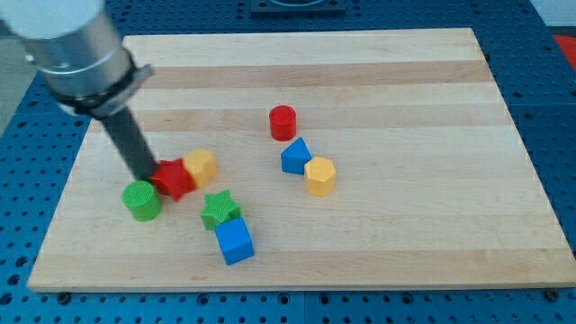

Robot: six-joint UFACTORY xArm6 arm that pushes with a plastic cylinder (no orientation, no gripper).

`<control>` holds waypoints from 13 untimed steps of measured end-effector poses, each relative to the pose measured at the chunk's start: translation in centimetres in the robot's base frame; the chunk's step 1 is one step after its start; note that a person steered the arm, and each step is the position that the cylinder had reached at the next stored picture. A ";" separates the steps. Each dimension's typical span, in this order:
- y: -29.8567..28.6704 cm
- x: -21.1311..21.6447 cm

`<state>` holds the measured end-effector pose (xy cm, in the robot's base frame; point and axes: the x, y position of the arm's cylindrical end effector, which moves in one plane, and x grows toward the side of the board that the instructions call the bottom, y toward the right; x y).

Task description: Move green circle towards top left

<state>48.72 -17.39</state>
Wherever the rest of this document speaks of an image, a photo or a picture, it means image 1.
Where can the green cylinder block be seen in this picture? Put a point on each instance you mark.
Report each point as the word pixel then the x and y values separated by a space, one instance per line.
pixel 141 199

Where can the blue triangle block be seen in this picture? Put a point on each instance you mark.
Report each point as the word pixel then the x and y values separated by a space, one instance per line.
pixel 295 157

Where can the yellow hexagon block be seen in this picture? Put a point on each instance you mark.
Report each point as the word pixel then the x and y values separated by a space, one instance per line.
pixel 320 176

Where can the red cylinder block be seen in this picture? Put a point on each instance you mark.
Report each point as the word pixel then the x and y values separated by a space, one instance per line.
pixel 283 123

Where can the green star block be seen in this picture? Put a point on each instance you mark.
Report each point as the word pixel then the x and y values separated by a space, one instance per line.
pixel 218 209

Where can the yellow heart block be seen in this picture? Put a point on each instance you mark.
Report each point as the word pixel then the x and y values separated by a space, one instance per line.
pixel 201 166

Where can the blue cube block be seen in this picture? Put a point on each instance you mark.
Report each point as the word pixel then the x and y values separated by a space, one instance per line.
pixel 235 241

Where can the light wooden board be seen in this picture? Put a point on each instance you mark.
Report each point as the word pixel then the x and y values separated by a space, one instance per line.
pixel 434 191

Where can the red star block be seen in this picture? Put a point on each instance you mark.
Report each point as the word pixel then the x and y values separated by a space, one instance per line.
pixel 172 179

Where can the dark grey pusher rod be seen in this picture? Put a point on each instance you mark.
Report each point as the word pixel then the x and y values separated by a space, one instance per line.
pixel 130 142

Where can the red object at edge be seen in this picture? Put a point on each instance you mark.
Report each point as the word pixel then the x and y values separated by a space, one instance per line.
pixel 568 46

